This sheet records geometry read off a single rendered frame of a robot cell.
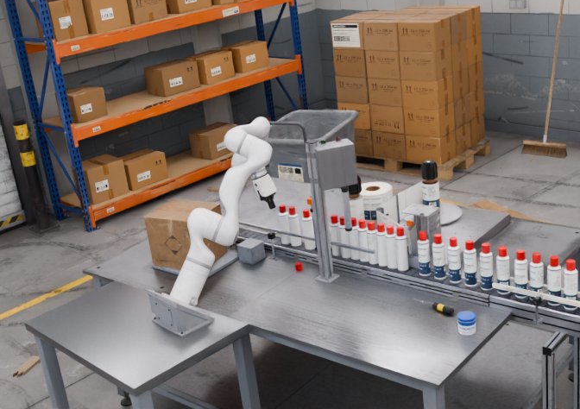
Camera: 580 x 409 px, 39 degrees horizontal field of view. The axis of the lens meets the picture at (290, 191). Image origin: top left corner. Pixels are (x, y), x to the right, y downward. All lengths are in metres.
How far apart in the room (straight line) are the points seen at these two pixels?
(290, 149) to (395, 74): 1.50
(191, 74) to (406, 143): 2.09
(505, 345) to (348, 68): 3.80
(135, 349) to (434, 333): 1.24
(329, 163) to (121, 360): 1.21
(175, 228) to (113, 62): 4.31
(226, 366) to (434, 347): 1.53
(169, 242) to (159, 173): 3.56
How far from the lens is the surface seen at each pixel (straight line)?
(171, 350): 3.45
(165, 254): 4.11
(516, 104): 8.43
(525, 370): 4.23
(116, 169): 7.35
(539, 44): 8.16
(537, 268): 3.38
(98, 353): 3.56
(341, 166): 3.59
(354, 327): 3.41
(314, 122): 6.89
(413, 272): 3.71
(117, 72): 8.16
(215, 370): 4.43
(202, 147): 8.03
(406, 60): 7.16
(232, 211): 3.57
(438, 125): 7.15
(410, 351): 3.23
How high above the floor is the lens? 2.54
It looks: 20 degrees down
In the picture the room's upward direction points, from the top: 7 degrees counter-clockwise
